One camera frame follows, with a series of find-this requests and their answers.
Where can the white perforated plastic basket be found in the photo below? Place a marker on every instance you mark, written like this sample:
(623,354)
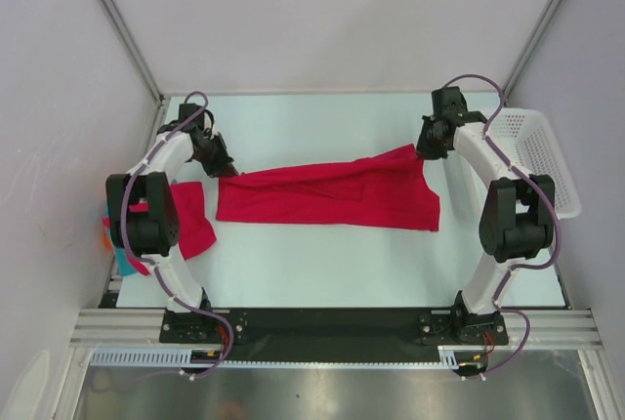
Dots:
(527,140)

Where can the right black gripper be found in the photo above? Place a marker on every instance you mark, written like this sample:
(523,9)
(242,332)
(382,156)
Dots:
(424,150)

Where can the red t shirt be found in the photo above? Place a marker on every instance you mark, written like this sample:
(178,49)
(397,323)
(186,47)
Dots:
(196,233)
(388,190)

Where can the folded red t shirt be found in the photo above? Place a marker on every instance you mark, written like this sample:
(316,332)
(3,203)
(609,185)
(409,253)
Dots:
(196,233)

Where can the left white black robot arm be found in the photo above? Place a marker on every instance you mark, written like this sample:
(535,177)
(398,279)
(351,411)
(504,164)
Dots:
(143,217)

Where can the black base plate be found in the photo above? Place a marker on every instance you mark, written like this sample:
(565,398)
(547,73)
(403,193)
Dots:
(344,335)

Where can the right slotted cable duct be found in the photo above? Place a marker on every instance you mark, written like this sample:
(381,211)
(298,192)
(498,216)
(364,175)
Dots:
(463,356)

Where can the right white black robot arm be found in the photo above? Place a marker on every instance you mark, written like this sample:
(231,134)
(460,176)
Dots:
(517,221)

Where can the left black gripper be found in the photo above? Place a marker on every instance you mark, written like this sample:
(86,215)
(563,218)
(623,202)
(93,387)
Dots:
(223,167)

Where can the teal t shirt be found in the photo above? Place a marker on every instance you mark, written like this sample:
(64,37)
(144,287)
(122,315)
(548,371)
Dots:
(124,266)

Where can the aluminium frame rail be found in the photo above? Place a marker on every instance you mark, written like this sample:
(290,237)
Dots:
(124,328)

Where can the left slotted cable duct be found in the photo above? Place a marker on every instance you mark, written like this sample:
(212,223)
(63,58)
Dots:
(142,357)

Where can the slotted cable duct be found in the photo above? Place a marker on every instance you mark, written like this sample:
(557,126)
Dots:
(142,357)
(463,356)

